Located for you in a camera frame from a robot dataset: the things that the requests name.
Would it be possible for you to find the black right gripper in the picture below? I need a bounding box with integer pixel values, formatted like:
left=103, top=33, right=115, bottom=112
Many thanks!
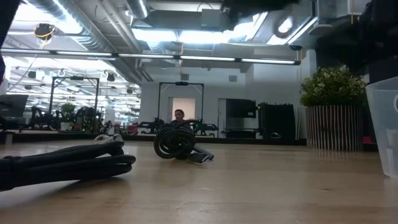
left=315, top=0, right=398, bottom=68

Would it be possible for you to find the clear plastic bin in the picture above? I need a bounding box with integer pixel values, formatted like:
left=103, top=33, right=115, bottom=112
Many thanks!
left=365, top=76, right=398, bottom=179

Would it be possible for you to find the black braided USB-C cable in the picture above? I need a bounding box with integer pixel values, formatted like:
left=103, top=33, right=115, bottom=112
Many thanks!
left=153, top=119, right=215, bottom=165

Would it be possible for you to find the white USB-C cable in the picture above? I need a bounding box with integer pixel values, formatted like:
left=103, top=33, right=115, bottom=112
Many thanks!
left=92, top=133, right=124, bottom=146

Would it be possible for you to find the black smooth USB-C cable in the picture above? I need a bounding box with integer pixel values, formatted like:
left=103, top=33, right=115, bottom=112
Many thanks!
left=0, top=140, right=137, bottom=192

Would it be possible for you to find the green artificial plant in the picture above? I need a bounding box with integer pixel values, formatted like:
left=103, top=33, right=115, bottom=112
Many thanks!
left=299, top=64, right=368, bottom=108

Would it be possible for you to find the striped plant pot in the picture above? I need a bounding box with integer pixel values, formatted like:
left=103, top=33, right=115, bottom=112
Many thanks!
left=305, top=104, right=364, bottom=152

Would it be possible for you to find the black cabinet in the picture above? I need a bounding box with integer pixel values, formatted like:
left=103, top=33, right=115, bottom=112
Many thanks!
left=257, top=102, right=297, bottom=140

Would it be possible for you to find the person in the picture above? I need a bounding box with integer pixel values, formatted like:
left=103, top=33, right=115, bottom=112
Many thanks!
left=169, top=108, right=191, bottom=126

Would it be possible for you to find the long ceiling light bar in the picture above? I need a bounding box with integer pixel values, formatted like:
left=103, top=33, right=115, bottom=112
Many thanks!
left=0, top=48, right=302, bottom=66

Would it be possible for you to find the small background potted plant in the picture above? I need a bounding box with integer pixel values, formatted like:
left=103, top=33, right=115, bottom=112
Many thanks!
left=60, top=102, right=76, bottom=131

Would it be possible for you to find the dark computer monitor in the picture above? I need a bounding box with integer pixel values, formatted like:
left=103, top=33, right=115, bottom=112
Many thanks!
left=0, top=94, right=29, bottom=118

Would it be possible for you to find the dark wall screen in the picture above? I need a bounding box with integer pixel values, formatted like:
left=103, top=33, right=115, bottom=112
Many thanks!
left=226, top=98, right=257, bottom=119

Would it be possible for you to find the black aluminium table frame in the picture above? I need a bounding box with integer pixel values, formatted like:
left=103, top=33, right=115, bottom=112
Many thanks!
left=0, top=130, right=308, bottom=146

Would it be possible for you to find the black background gantry frame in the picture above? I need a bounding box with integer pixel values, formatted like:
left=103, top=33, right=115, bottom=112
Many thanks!
left=49, top=76, right=100, bottom=125
left=157, top=82, right=205, bottom=125

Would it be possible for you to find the black ceiling cable reel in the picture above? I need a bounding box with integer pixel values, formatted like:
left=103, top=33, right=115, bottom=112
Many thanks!
left=33, top=23, right=57, bottom=41

